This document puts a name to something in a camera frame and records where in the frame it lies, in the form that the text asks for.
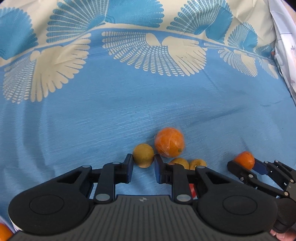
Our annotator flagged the small orange mandarin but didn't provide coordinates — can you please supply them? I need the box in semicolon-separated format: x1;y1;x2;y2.
234;151;255;170

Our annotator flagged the red cherry tomato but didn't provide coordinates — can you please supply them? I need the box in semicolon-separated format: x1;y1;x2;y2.
189;184;197;199

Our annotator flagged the small yellow longan fruit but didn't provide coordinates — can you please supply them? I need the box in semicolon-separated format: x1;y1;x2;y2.
170;158;190;170

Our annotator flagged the large orange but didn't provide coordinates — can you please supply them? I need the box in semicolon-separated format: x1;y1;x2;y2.
154;127;185;158

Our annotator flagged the yellow-brown round pear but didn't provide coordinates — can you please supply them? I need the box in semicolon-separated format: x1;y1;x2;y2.
132;143;154;168

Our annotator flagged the person's right hand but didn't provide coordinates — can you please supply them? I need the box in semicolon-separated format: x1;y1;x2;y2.
270;230;296;241

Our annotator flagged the orange fruit at edge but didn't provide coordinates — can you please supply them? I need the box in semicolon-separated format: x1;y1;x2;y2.
0;223;13;241

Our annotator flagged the blue patterned bed sheet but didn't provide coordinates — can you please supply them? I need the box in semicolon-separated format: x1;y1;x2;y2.
1;1;295;219

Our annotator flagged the white floral cloth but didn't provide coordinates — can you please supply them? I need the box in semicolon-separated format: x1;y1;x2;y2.
268;1;295;100

